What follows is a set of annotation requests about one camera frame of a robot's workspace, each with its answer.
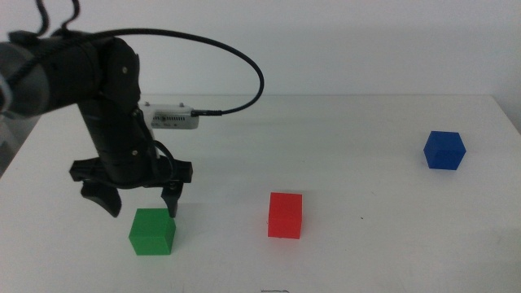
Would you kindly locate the black left Piper arm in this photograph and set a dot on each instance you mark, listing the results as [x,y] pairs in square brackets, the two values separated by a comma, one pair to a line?
[110,122]

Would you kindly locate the green cube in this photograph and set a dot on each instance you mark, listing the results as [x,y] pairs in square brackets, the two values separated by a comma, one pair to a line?
[150,234]

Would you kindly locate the red cube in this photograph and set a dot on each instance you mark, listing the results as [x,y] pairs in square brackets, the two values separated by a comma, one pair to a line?
[285,215]

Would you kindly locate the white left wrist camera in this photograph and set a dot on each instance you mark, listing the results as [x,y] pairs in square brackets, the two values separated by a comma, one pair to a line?
[171,118]

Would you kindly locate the blue cube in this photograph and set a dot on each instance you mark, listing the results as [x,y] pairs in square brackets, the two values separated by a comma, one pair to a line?
[444,150]

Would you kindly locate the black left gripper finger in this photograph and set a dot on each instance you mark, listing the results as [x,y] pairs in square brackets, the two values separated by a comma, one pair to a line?
[106,199]
[172,197]

